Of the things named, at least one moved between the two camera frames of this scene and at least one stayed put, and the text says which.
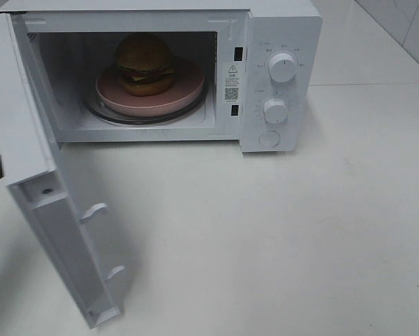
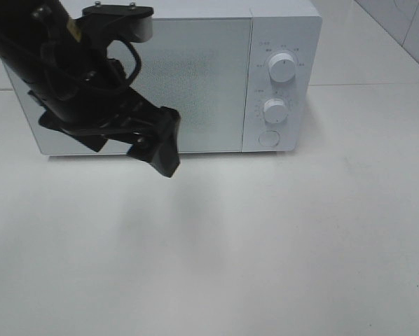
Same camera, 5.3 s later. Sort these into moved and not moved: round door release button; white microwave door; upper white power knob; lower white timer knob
Moved: white microwave door
Not moved: upper white power knob; lower white timer knob; round door release button
